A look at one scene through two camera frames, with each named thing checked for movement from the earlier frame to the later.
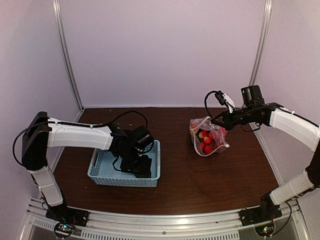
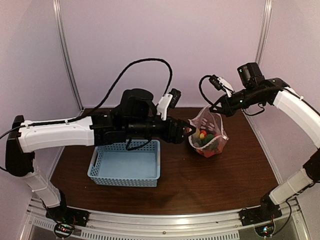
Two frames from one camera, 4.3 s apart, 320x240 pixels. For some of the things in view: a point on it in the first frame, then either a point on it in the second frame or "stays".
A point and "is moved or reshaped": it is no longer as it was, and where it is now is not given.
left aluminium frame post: [61, 35] stays
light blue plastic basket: [101, 170] stays
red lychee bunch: [208, 142] to [208, 153]
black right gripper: [228, 123] to [228, 109]
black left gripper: [144, 167] to [177, 137]
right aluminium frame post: [265, 27] stays
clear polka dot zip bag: [208, 138] is moved or reshaped
